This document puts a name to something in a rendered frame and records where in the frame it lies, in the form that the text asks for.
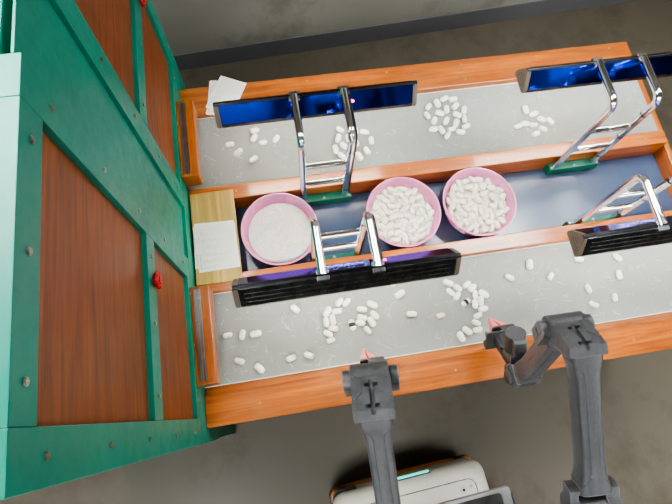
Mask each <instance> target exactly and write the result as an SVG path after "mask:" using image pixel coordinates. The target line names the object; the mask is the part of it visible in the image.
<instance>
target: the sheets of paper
mask: <svg viewBox="0 0 672 504"><path fill-rule="evenodd" d="M193 233H194V245H195V269H199V273H203V272H209V271H215V270H221V269H228V268H234V267H240V259H239V252H238V245H237V237H236V229H235V222H234V220H229V221H220V222H210V223H199V224H194V228H193Z"/></svg>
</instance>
